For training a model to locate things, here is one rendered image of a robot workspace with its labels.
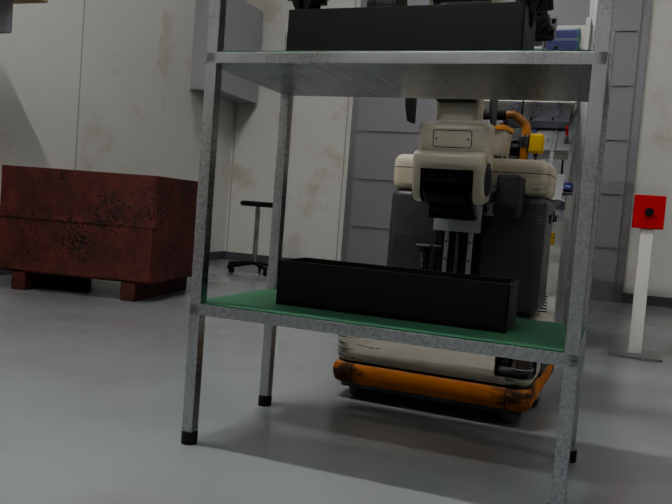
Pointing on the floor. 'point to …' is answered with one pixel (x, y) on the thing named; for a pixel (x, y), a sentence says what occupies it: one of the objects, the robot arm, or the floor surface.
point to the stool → (253, 239)
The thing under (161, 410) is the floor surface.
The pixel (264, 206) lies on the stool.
